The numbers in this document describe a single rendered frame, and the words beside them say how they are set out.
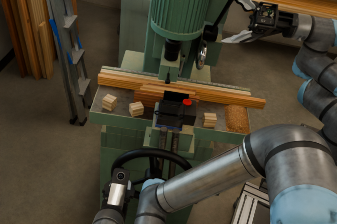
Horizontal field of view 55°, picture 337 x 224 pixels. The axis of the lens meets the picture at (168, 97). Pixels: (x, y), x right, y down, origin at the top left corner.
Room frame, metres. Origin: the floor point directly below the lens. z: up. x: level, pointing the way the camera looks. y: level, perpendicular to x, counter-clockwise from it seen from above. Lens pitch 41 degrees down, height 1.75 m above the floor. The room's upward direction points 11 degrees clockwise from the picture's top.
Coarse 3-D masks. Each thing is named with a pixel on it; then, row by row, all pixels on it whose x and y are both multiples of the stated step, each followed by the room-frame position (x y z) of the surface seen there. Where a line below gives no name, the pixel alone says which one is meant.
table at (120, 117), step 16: (96, 96) 0.90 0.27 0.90; (128, 96) 0.93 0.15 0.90; (96, 112) 0.82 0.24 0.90; (112, 112) 0.83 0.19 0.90; (128, 112) 0.85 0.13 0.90; (144, 112) 0.86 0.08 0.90; (208, 112) 0.93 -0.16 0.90; (224, 112) 0.95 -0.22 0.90; (128, 128) 0.82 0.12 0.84; (144, 128) 0.83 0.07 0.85; (208, 128) 0.84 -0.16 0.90; (224, 128) 0.86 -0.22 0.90; (144, 144) 0.74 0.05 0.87; (192, 144) 0.78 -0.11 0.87
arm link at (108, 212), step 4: (108, 208) 0.41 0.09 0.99; (100, 212) 0.40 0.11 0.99; (104, 212) 0.40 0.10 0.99; (108, 212) 0.40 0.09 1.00; (112, 212) 0.40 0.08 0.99; (116, 212) 0.41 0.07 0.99; (96, 216) 0.39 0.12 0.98; (100, 216) 0.38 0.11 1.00; (104, 216) 0.38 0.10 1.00; (108, 216) 0.39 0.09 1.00; (112, 216) 0.39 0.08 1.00; (116, 216) 0.40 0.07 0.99; (120, 216) 0.40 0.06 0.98; (116, 220) 0.38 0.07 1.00; (120, 220) 0.39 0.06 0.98
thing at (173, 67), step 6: (162, 48) 1.05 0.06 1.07; (162, 54) 1.01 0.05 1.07; (180, 54) 1.03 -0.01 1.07; (162, 60) 0.97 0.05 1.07; (162, 66) 0.94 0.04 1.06; (168, 66) 0.94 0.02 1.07; (174, 66) 0.95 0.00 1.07; (162, 72) 0.94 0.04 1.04; (168, 72) 0.94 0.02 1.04; (174, 72) 0.95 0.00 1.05; (162, 78) 0.94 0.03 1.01; (174, 78) 0.95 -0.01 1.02
